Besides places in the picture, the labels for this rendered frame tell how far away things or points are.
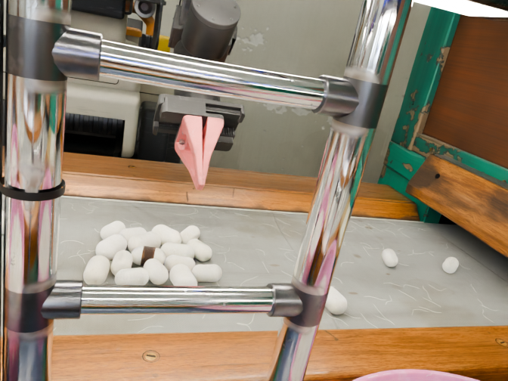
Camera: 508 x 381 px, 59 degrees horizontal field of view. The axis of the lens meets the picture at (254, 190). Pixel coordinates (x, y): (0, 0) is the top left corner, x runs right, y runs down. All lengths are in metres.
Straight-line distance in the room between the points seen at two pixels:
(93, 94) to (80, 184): 0.44
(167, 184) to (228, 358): 0.35
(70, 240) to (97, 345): 0.20
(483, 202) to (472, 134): 0.15
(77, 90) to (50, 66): 0.85
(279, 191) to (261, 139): 2.00
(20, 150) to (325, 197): 0.15
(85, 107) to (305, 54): 1.81
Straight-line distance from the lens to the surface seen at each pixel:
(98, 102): 1.05
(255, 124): 2.65
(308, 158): 2.83
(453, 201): 0.69
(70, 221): 0.56
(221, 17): 0.53
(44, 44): 0.20
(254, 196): 0.67
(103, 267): 0.43
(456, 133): 0.80
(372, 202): 0.76
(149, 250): 0.47
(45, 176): 0.21
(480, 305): 0.60
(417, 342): 0.43
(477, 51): 0.81
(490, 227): 0.64
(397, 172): 0.88
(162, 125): 0.56
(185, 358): 0.33
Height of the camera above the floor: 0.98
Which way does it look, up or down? 19 degrees down
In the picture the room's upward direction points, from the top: 12 degrees clockwise
